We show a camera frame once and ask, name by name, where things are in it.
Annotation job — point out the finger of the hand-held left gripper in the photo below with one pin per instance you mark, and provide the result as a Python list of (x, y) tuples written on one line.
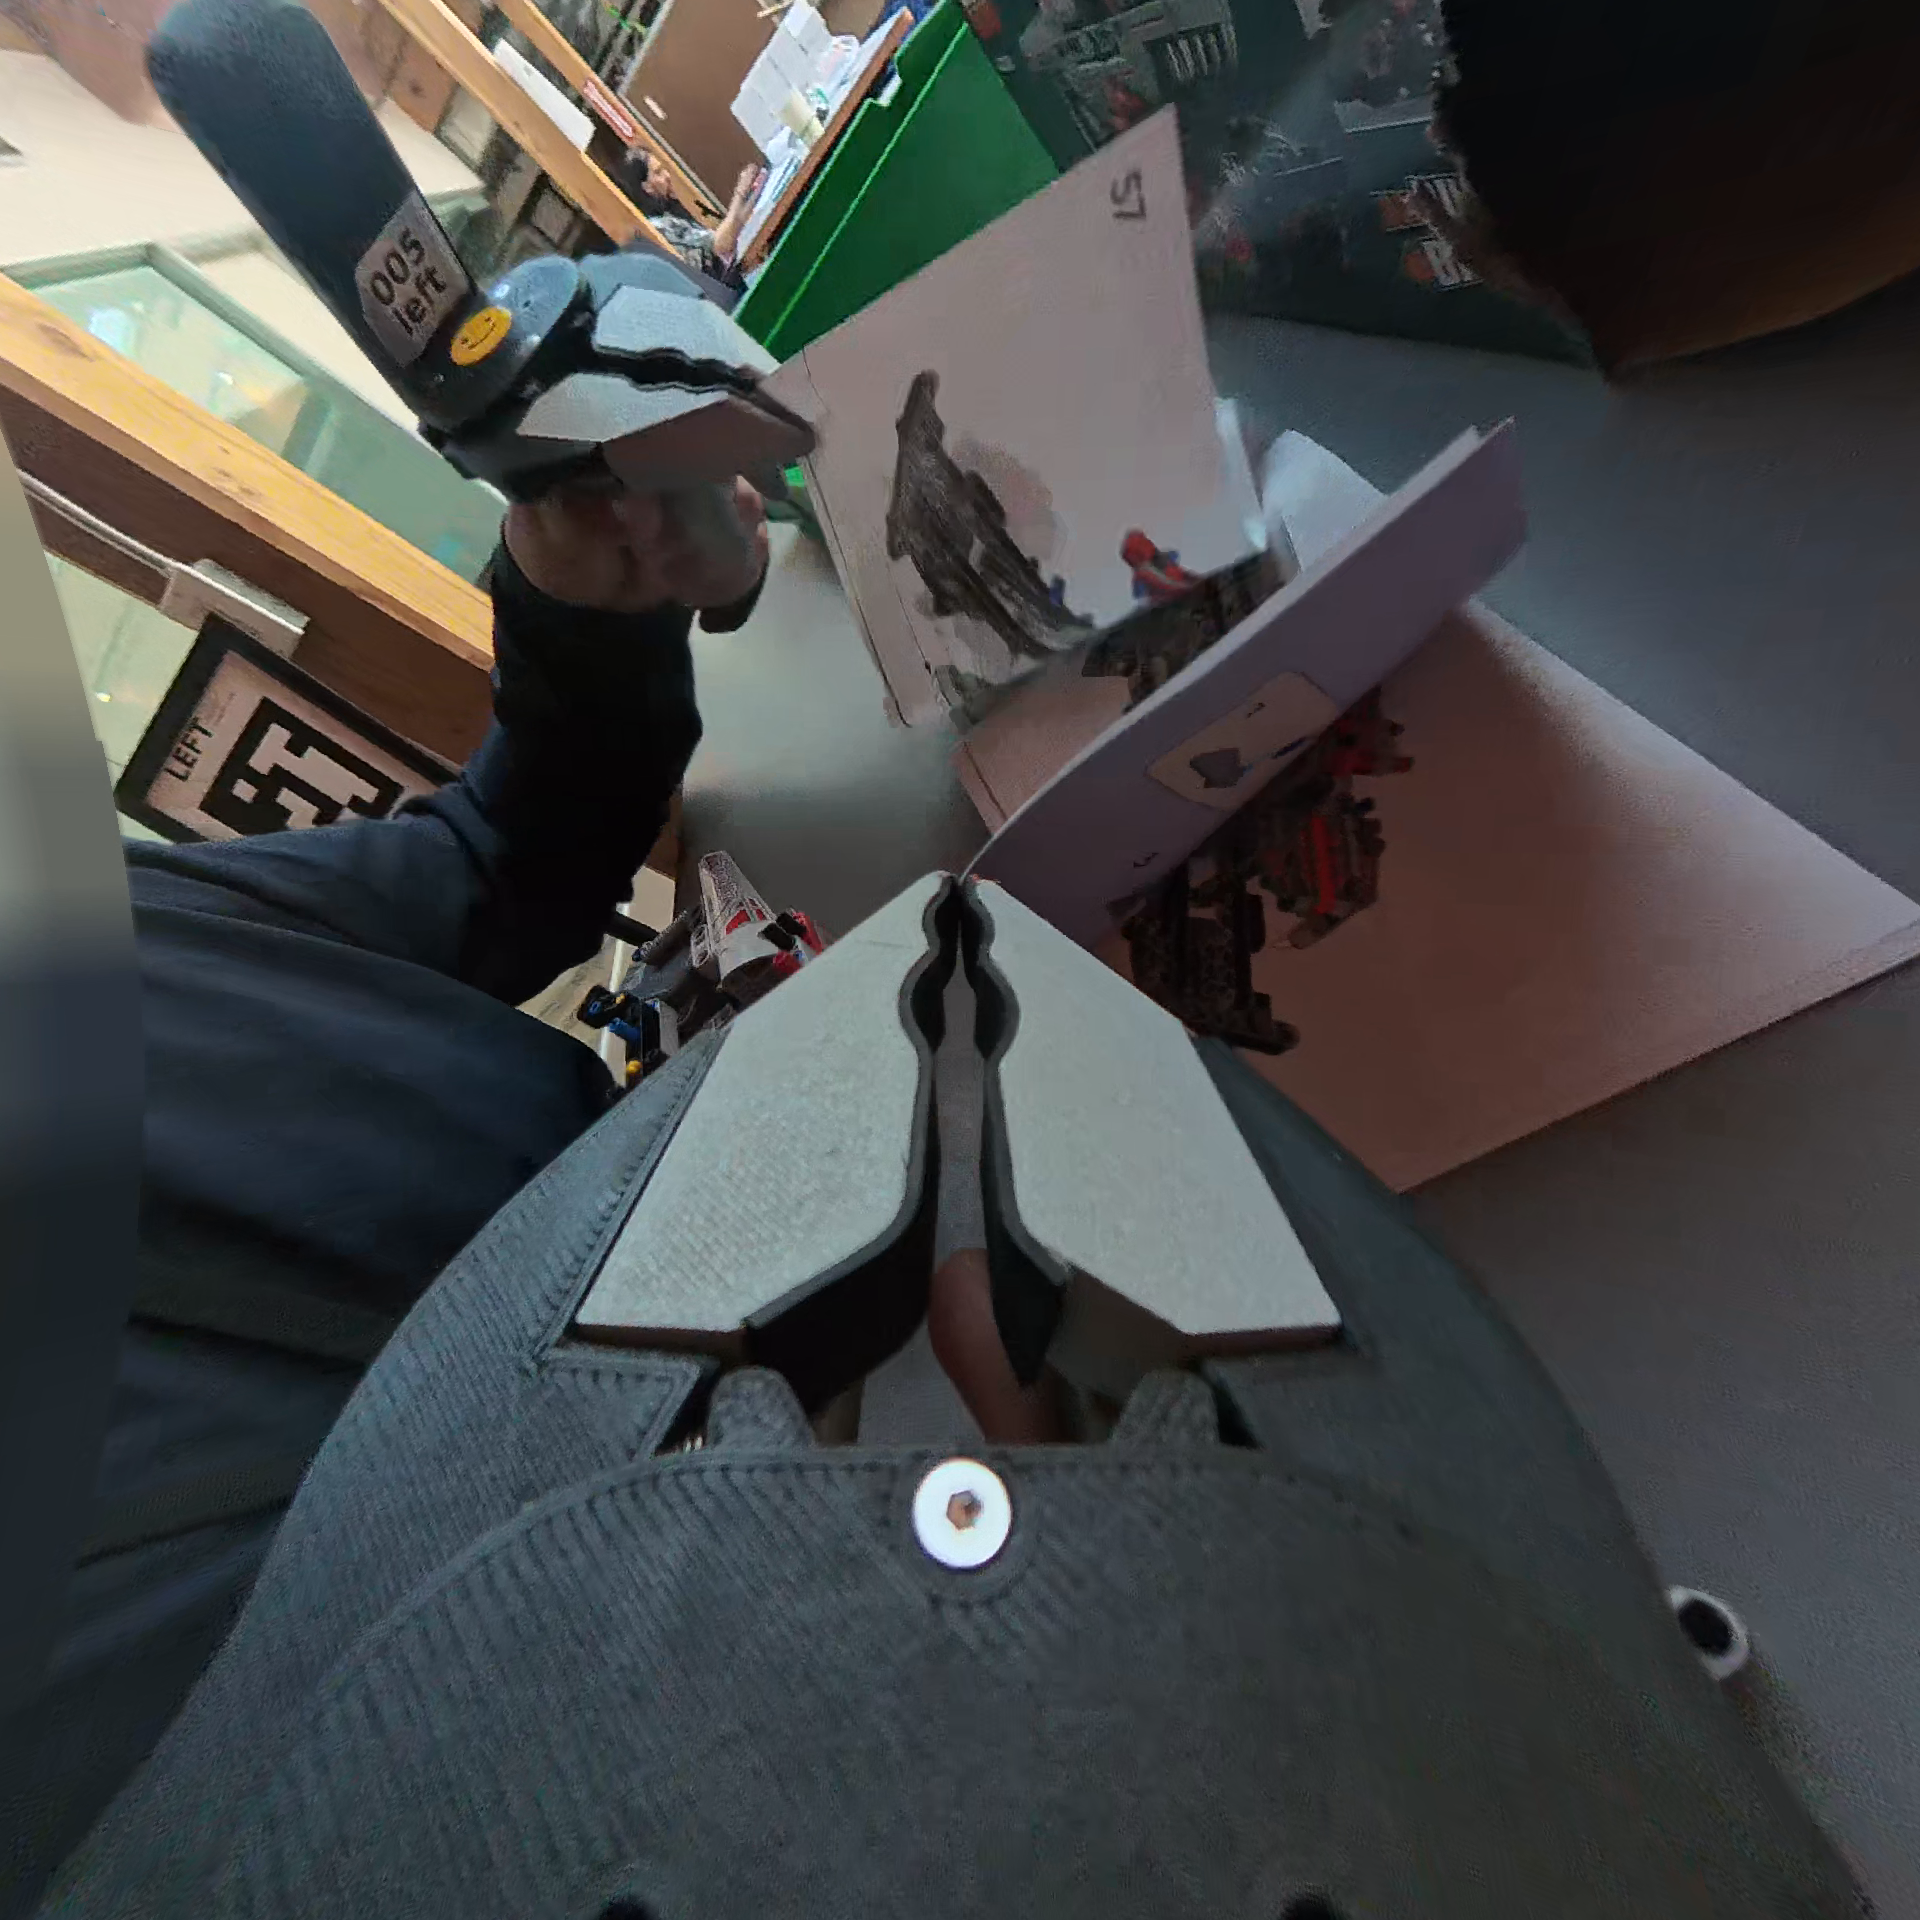
[(672, 427), (672, 330)]

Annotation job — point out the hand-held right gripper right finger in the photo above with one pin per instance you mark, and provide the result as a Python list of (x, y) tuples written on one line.
[(1137, 1188)]

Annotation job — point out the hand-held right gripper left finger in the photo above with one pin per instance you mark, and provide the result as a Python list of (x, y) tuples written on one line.
[(766, 1188)]

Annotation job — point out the lego instruction booklet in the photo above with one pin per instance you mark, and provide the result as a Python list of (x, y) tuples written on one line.
[(1499, 931)]

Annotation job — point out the person's left forearm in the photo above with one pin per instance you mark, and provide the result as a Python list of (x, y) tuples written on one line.
[(594, 751)]

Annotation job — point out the grey red lego model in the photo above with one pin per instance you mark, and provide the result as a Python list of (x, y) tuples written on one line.
[(736, 931)]

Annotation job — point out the black lego set box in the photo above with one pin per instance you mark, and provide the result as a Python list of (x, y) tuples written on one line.
[(1321, 182)]

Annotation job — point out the person's left hand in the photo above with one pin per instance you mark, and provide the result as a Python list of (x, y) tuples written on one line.
[(602, 548)]

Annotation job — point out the person's right hand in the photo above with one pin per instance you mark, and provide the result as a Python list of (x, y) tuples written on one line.
[(990, 1348)]

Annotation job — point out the glass railing panel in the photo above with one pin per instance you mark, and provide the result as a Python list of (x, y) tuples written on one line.
[(270, 377)]

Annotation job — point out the wooden workbench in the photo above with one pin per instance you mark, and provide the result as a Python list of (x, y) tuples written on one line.
[(512, 105)]

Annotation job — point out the green plastic tray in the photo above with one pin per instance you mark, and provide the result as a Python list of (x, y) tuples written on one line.
[(900, 214)]

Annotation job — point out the wooden railing beam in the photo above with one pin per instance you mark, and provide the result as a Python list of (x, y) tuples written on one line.
[(224, 493)]

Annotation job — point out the black white marker sign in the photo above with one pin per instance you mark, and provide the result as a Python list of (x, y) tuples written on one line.
[(270, 751)]

